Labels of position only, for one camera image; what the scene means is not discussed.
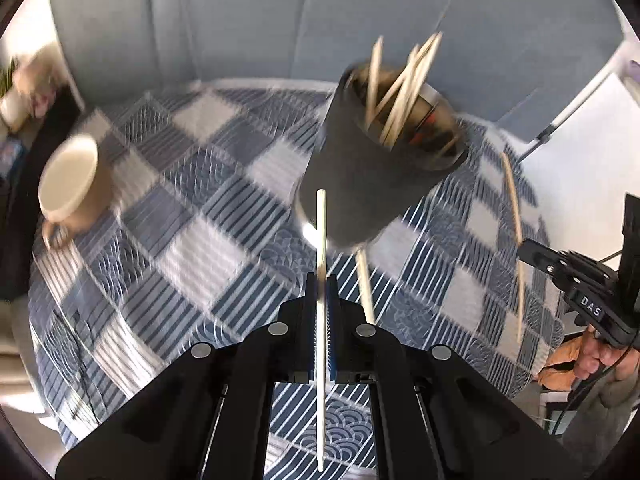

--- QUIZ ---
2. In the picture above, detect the person's right hand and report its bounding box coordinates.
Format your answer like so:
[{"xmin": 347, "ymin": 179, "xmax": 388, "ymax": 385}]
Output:
[{"xmin": 574, "ymin": 332, "xmax": 640, "ymax": 392}]

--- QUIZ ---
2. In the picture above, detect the beige ceramic mug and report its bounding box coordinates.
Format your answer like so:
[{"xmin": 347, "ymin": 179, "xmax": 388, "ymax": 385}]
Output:
[{"xmin": 39, "ymin": 135, "xmax": 127, "ymax": 252}]

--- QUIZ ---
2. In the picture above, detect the blue white patterned tablecloth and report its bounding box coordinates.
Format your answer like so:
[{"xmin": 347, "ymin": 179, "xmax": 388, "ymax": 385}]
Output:
[{"xmin": 27, "ymin": 80, "xmax": 566, "ymax": 466}]

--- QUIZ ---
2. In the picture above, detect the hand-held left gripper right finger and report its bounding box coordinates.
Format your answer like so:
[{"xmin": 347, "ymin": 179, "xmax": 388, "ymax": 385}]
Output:
[{"xmin": 326, "ymin": 275, "xmax": 591, "ymax": 480}]

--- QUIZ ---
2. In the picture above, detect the orange cloth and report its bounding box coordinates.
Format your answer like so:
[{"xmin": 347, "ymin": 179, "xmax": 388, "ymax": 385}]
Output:
[{"xmin": 537, "ymin": 337, "xmax": 587, "ymax": 392}]

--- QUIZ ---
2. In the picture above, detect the grey-blue fabric backdrop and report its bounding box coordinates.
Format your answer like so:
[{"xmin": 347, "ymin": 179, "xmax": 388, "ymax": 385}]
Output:
[{"xmin": 45, "ymin": 0, "xmax": 626, "ymax": 136}]

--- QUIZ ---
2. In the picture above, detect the white board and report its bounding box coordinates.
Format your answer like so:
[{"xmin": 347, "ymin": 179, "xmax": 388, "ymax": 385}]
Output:
[{"xmin": 500, "ymin": 72, "xmax": 640, "ymax": 261}]

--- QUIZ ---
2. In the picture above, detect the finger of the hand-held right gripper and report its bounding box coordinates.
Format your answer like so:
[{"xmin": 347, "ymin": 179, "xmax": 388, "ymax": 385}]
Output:
[
  {"xmin": 542, "ymin": 262, "xmax": 582, "ymax": 293},
  {"xmin": 518, "ymin": 238, "xmax": 576, "ymax": 267}
]

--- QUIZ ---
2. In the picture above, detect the black cylindrical utensil holder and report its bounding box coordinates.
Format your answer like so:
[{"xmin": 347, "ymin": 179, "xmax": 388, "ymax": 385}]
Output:
[{"xmin": 295, "ymin": 62, "xmax": 471, "ymax": 251}]

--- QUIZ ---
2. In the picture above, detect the black cable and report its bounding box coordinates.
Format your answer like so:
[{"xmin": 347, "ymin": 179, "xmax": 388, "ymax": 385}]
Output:
[{"xmin": 550, "ymin": 342, "xmax": 632, "ymax": 436}]

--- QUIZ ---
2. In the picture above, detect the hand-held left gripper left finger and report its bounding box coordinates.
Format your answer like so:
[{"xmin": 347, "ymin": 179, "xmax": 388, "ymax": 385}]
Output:
[{"xmin": 55, "ymin": 274, "xmax": 319, "ymax": 480}]

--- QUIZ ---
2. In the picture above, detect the slender wooden chopstick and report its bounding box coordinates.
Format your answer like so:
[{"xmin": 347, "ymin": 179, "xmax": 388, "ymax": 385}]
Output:
[
  {"xmin": 356, "ymin": 247, "xmax": 377, "ymax": 326},
  {"xmin": 501, "ymin": 152, "xmax": 525, "ymax": 342},
  {"xmin": 316, "ymin": 189, "xmax": 329, "ymax": 472}
]

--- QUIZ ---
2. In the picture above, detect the person's right forearm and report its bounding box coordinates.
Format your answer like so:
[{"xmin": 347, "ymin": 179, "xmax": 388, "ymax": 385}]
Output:
[{"xmin": 570, "ymin": 367, "xmax": 640, "ymax": 466}]

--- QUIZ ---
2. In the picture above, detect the bunch of wooden chopsticks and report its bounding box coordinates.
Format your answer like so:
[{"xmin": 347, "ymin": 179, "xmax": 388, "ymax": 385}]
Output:
[{"xmin": 364, "ymin": 32, "xmax": 446, "ymax": 147}]

